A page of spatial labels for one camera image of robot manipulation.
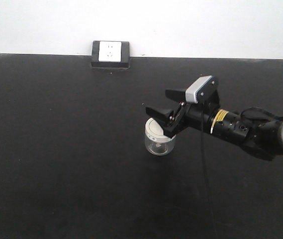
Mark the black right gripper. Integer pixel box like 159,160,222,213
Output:
146,88,220,137

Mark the glass jar with white lid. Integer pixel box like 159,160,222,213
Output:
145,118,176,156

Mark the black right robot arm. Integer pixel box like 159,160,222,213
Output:
146,89,283,161

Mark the white socket in black box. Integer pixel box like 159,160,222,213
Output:
91,41,130,69

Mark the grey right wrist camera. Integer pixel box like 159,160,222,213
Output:
185,75,218,104

